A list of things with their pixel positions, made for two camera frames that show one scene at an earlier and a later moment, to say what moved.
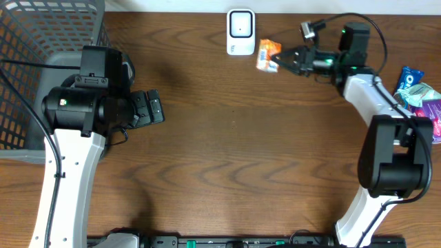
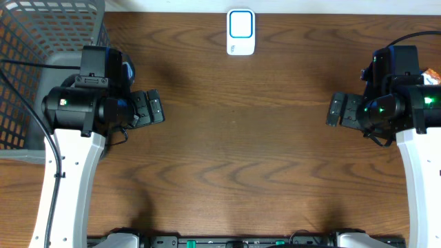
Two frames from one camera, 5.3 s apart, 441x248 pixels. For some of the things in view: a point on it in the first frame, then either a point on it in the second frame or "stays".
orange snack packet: x=267 y=49 to x=431 y=76
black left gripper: x=147 y=107 stays
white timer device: x=240 y=32 stays
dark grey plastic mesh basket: x=41 y=44 stays
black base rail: x=256 y=242 stays
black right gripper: x=304 y=59 to x=345 y=110
